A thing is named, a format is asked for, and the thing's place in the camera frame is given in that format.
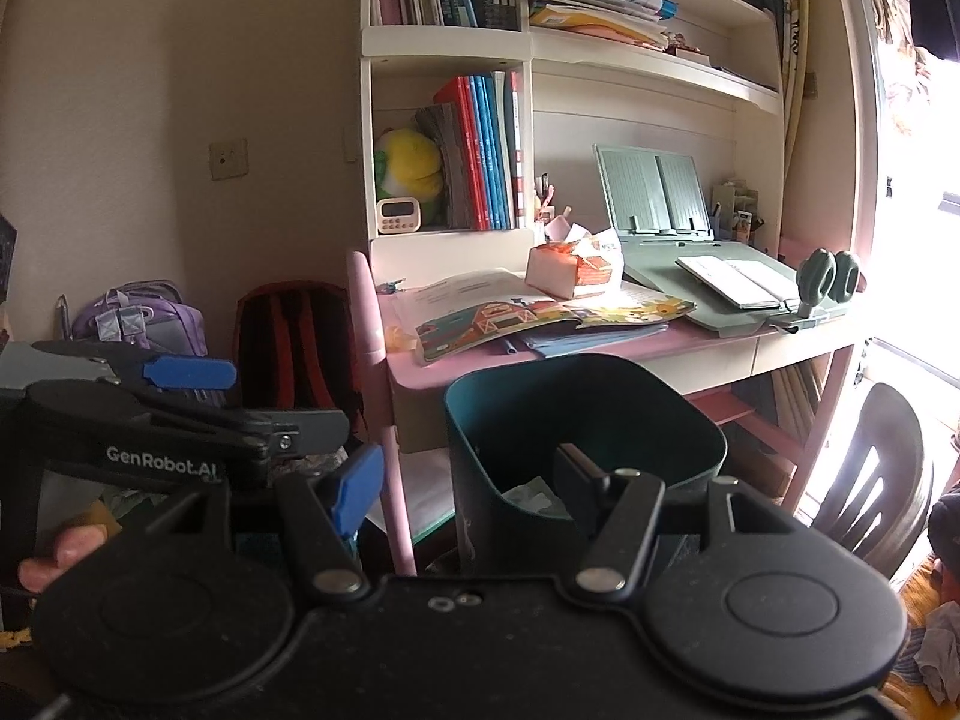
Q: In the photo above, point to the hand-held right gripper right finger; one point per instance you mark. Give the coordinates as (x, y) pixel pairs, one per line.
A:
(581, 476)

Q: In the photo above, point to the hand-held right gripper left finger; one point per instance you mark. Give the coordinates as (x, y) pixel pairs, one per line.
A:
(356, 484)

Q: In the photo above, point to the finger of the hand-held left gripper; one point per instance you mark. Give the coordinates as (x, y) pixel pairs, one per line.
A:
(300, 431)
(187, 373)

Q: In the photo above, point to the white wrappers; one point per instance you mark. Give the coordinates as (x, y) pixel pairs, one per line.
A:
(536, 499)

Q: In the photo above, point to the teal waste bin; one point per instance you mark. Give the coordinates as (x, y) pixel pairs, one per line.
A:
(480, 465)

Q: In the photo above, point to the person's left hand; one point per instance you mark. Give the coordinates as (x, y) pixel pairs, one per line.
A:
(71, 544)

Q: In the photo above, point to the purple grey backpack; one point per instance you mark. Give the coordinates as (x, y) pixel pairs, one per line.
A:
(157, 319)

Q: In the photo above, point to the black red backpack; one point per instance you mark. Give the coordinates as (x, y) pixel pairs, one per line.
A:
(300, 345)

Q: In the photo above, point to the metal pole stand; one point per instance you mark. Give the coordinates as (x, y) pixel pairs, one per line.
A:
(63, 319)

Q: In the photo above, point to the blue folder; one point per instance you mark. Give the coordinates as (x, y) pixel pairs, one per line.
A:
(600, 341)

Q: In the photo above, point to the pink desk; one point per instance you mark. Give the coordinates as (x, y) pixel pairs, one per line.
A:
(675, 349)

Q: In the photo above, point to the open colourful picture book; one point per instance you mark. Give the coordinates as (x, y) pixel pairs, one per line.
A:
(495, 319)

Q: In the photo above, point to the paper house box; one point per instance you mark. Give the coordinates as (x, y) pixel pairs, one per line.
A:
(570, 270)

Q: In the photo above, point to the row of pale books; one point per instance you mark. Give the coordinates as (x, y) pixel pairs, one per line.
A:
(799, 405)

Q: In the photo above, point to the white digital timer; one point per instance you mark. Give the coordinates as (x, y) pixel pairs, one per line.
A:
(397, 216)

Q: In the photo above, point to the open white notebook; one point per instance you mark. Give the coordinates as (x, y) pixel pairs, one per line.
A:
(735, 281)

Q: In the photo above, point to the yellow green plush toy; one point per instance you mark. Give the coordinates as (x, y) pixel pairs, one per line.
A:
(409, 161)

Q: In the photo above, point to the green reading stand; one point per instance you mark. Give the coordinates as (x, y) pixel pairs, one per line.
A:
(652, 187)

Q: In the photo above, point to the desk organizer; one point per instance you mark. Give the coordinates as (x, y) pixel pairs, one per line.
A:
(731, 210)

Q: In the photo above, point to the dark wooden chair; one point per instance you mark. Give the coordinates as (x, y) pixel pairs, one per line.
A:
(892, 465)

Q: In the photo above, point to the row of red blue books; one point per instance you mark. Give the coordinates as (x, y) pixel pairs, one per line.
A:
(480, 157)

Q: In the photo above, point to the yellow patterned mat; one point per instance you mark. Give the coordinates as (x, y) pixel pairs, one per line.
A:
(911, 585)

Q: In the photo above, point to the cream bookshelf hutch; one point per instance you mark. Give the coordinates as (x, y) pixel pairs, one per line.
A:
(637, 127)

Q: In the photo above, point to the grey cloth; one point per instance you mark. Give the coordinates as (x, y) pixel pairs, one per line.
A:
(937, 649)

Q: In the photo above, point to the stack of papers and booklets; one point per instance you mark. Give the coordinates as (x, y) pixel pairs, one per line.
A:
(592, 15)

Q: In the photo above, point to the floral curtain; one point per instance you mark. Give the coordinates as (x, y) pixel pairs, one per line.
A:
(896, 97)

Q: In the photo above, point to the beige wall socket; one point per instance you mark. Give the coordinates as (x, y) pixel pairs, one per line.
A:
(229, 159)

